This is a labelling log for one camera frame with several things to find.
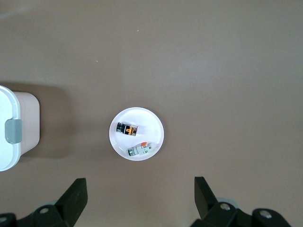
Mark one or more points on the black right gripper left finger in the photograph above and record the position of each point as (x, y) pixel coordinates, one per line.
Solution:
(71, 201)

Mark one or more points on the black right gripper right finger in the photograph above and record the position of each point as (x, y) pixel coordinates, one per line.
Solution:
(206, 201)

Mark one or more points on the storage box with white lid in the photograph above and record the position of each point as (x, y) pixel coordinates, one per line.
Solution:
(7, 142)

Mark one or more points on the pink round plate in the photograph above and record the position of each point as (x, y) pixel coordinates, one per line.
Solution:
(142, 118)

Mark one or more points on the brown table mat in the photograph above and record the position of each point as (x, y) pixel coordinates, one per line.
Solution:
(189, 59)

